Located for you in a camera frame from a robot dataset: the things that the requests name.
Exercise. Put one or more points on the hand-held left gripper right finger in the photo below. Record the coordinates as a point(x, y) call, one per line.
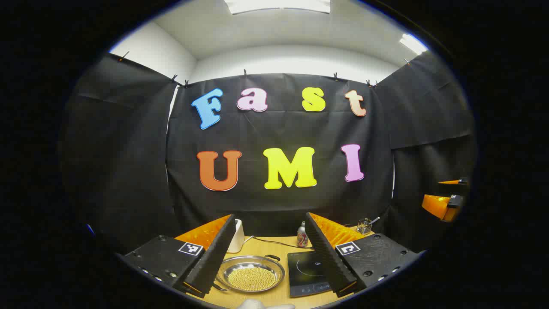
point(326, 253)

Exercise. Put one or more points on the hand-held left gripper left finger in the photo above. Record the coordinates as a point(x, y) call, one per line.
point(214, 257)

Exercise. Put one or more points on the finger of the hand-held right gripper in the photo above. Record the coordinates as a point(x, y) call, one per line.
point(458, 181)
point(437, 205)

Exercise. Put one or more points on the black induction cooktop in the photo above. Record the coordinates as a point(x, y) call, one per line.
point(306, 266)

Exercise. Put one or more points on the white toaster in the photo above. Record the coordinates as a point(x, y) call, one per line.
point(236, 240)

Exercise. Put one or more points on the silver drink bottle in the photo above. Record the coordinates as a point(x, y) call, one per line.
point(302, 236)

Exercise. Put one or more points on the black backdrop cloth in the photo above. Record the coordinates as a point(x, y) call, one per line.
point(274, 128)

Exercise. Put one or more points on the small ceiling light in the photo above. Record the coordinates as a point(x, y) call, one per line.
point(412, 43)

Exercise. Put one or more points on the large ceiling light panel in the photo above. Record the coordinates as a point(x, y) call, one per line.
point(279, 4)

